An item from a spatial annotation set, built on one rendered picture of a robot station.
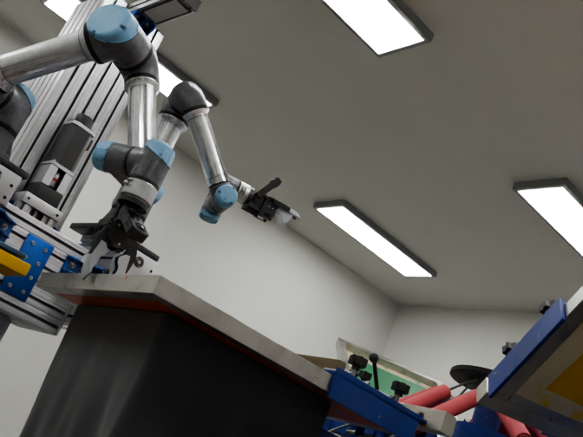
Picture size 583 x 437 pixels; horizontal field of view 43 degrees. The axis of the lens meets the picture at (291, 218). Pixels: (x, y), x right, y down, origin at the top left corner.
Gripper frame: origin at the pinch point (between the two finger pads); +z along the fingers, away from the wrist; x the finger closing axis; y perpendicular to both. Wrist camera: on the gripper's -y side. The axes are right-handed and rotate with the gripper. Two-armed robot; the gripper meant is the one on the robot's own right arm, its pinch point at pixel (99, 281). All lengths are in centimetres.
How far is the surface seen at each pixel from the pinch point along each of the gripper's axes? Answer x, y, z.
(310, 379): -41, -29, 2
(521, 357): -78, -52, -21
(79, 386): -7.1, 1.0, 21.3
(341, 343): -180, 120, -54
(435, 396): -120, 4, -20
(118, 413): -7.0, -19.9, 23.9
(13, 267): 15.9, 5.5, 5.0
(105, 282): 1.9, -7.9, 1.1
